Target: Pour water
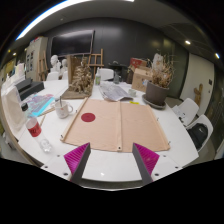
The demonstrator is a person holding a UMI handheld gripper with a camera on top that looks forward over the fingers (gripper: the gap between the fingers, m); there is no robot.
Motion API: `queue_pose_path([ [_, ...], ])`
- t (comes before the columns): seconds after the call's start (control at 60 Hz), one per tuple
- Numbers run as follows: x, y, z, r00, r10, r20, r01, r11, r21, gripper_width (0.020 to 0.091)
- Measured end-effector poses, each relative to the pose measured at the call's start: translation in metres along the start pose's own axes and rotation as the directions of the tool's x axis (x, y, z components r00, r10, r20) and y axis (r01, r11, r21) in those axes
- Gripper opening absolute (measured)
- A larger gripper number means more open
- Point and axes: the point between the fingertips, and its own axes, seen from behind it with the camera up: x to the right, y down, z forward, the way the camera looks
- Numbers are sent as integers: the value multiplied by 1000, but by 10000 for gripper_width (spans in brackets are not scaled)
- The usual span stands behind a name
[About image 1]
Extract tall white plaster bust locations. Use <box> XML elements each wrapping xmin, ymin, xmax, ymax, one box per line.
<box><xmin>153</xmin><ymin>53</ymin><xmax>165</xmax><ymax>71</ymax></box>

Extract white display board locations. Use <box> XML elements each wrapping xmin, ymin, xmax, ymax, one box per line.
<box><xmin>25</xmin><ymin>36</ymin><xmax>49</xmax><ymax>83</ymax></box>

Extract grey printed newspaper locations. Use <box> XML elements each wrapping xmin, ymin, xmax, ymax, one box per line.
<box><xmin>98</xmin><ymin>80</ymin><xmax>134</xmax><ymax>102</ymax></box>

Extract red box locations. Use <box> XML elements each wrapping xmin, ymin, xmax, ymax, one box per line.
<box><xmin>129</xmin><ymin>57</ymin><xmax>148</xmax><ymax>69</ymax></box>

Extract dry plant in grey pot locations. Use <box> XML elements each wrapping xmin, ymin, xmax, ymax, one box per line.
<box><xmin>143</xmin><ymin>54</ymin><xmax>176</xmax><ymax>107</ymax></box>

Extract dark wall screen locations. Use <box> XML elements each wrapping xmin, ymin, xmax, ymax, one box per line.
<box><xmin>49</xmin><ymin>29</ymin><xmax>95</xmax><ymax>58</ymax></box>

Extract grey plant saucer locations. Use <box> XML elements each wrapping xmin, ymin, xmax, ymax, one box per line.
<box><xmin>142</xmin><ymin>94</ymin><xmax>167</xmax><ymax>111</ymax></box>

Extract long ceiling light panel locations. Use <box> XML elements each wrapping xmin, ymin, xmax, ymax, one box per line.
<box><xmin>14</xmin><ymin>0</ymin><xmax>135</xmax><ymax>41</ymax></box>

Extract thin wooden stick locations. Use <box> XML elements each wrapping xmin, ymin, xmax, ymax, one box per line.
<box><xmin>39</xmin><ymin>114</ymin><xmax>48</xmax><ymax>127</ymax></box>

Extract white ceramic mug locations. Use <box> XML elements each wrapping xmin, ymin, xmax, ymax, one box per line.
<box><xmin>53</xmin><ymin>99</ymin><xmax>74</xmax><ymax>120</ymax></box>

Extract recessed ceiling spotlights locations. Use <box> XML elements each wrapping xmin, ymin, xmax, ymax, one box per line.
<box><xmin>11</xmin><ymin>39</ymin><xmax>222</xmax><ymax>60</ymax></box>

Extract brown wooden sculpture model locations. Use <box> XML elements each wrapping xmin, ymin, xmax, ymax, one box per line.
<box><xmin>60</xmin><ymin>54</ymin><xmax>95</xmax><ymax>100</ymax></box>

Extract white plastic chair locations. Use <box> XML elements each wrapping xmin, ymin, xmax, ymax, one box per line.
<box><xmin>45</xmin><ymin>71</ymin><xmax>60</xmax><ymax>82</ymax></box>
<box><xmin>171</xmin><ymin>97</ymin><xmax>200</xmax><ymax>126</ymax></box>
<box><xmin>185</xmin><ymin>114</ymin><xmax>215</xmax><ymax>153</ymax></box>
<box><xmin>98</xmin><ymin>68</ymin><xmax>115</xmax><ymax>82</ymax></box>

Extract black side table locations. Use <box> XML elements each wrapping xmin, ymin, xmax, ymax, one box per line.
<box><xmin>112</xmin><ymin>60</ymin><xmax>130</xmax><ymax>84</ymax></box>

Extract black backpack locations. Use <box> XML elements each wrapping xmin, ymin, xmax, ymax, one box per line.
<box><xmin>187</xmin><ymin>123</ymin><xmax>209</xmax><ymax>151</ymax></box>

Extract black flat box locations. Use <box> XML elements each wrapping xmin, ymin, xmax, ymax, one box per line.
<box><xmin>14</xmin><ymin>78</ymin><xmax>45</xmax><ymax>101</ymax></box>

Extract white fabric bag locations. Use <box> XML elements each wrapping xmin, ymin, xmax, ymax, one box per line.
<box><xmin>0</xmin><ymin>84</ymin><xmax>28</xmax><ymax>141</ymax></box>

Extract wooden ruler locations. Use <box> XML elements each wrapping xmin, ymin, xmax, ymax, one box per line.
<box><xmin>38</xmin><ymin>106</ymin><xmax>57</xmax><ymax>118</ymax></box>

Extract wooden mannequin figure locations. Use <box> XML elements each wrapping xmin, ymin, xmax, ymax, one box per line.
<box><xmin>193</xmin><ymin>83</ymin><xmax>204</xmax><ymax>107</ymax></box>

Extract small green-labelled bottle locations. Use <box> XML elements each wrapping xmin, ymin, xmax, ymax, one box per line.
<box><xmin>94</xmin><ymin>70</ymin><xmax>102</xmax><ymax>86</ymax></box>

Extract clear red-labelled drink bottle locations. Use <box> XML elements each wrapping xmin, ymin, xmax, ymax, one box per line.
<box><xmin>20</xmin><ymin>102</ymin><xmax>53</xmax><ymax>154</ymax></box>

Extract flat round red coaster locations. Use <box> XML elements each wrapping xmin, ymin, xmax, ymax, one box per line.
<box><xmin>80</xmin><ymin>112</ymin><xmax>97</xmax><ymax>123</ymax></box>

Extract wooden easel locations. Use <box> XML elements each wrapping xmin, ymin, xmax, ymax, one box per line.
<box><xmin>87</xmin><ymin>48</ymin><xmax>105</xmax><ymax>78</ymax></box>
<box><xmin>38</xmin><ymin>49</ymin><xmax>50</xmax><ymax>82</ymax></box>

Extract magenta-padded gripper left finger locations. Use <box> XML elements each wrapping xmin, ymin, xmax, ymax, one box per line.
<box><xmin>40</xmin><ymin>142</ymin><xmax>92</xmax><ymax>185</ymax></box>

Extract brown cardboard box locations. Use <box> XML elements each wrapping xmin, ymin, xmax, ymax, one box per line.
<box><xmin>131</xmin><ymin>66</ymin><xmax>154</xmax><ymax>93</ymax></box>

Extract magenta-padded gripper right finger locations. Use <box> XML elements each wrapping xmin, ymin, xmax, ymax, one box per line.
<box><xmin>132</xmin><ymin>142</ymin><xmax>184</xmax><ymax>186</ymax></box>

